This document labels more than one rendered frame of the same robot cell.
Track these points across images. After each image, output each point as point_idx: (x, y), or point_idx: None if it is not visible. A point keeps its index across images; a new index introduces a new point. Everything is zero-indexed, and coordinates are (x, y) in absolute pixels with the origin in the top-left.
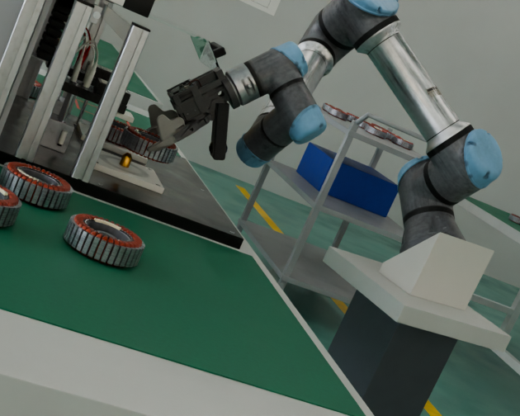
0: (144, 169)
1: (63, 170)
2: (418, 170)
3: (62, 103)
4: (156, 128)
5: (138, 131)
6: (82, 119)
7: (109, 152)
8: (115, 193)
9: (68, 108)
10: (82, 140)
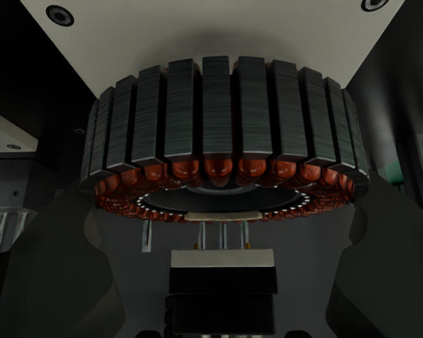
0: (125, 38)
1: (388, 151)
2: None
3: (30, 208)
4: (101, 235)
5: (180, 210)
6: None
7: (5, 100)
8: None
9: (248, 235)
10: (35, 137)
